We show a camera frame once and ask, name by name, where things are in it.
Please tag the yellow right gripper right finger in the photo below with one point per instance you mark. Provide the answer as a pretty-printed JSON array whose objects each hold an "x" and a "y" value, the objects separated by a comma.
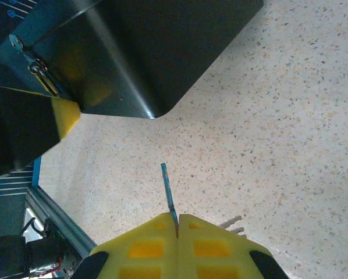
[{"x": 217, "y": 250}]

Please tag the silver metal hasp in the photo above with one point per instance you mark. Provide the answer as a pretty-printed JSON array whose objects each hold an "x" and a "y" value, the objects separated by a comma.
[{"x": 19, "y": 48}]

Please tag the blue circuit print mat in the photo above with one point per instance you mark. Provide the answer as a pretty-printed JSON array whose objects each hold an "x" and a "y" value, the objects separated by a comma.
[{"x": 5, "y": 203}]

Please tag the aluminium frame rail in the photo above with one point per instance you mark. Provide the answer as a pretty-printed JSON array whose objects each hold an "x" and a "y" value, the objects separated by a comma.
[{"x": 63, "y": 229}]

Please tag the silver key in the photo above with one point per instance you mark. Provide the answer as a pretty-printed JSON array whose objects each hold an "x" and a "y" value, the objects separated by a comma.
[{"x": 230, "y": 222}]

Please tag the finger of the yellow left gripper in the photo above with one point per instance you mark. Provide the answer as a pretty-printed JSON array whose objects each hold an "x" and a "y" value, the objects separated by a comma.
[{"x": 65, "y": 116}]

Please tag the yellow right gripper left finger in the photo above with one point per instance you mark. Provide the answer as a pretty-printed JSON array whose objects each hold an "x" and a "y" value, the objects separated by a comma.
[{"x": 145, "y": 250}]

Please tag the silver metal clasp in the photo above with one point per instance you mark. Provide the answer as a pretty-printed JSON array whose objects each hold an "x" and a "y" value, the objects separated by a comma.
[{"x": 49, "y": 84}]

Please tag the blue key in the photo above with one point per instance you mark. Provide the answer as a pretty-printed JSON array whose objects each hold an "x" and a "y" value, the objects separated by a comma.
[{"x": 168, "y": 189}]

